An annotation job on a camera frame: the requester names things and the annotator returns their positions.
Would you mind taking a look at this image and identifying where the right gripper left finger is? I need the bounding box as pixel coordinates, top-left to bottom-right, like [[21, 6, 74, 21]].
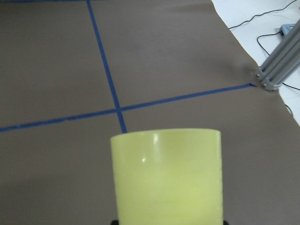
[[111, 220, 119, 225]]

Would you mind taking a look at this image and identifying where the yellow cup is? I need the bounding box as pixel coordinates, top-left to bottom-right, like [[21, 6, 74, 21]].
[[110, 128, 223, 225]]

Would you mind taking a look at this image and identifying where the aluminium frame post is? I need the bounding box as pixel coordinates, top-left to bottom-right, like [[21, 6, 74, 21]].
[[256, 22, 300, 91]]

